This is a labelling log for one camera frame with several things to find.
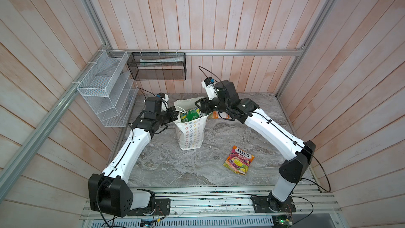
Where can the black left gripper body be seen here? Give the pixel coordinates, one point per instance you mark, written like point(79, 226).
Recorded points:
point(165, 117)

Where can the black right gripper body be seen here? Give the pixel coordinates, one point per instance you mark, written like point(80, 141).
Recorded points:
point(216, 105)

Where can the small green candy bag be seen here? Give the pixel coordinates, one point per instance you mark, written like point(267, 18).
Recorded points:
point(193, 114)

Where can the white printed paper bag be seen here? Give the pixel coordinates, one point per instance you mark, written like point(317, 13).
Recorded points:
point(190, 133)

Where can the Fox's fruits bag front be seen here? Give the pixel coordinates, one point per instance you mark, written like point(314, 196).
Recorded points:
point(239, 161)

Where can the orange candy bag back side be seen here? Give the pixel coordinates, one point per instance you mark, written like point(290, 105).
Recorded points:
point(218, 115)

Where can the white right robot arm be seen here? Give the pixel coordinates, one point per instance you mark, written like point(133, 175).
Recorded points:
point(297, 153)

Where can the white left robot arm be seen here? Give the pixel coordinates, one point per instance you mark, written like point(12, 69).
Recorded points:
point(109, 191)

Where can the green circuit board left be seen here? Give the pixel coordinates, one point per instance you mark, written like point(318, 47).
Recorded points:
point(147, 223)

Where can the green circuit board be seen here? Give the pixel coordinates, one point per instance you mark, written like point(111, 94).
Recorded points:
point(147, 223)
point(281, 222)

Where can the green circuit board right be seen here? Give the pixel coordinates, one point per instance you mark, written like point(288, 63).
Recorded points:
point(281, 222)

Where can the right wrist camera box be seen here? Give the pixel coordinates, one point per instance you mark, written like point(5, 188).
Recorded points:
point(209, 87)

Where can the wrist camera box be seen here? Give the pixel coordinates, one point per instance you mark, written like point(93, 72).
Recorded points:
point(164, 100)
point(209, 87)

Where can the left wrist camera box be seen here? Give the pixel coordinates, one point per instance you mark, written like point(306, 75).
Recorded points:
point(164, 100)

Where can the black mesh wall basket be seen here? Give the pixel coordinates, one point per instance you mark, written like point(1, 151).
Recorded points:
point(159, 66)

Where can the white wire wall shelf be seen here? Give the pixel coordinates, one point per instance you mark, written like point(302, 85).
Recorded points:
point(108, 89)

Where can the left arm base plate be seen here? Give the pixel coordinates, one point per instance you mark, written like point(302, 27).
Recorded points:
point(160, 207)

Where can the slotted aluminium base rail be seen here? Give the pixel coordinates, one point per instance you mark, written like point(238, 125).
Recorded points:
point(231, 207)

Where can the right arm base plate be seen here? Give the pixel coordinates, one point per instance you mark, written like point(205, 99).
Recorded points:
point(269, 204)

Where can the aluminium frame rails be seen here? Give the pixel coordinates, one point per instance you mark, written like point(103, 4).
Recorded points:
point(46, 45)

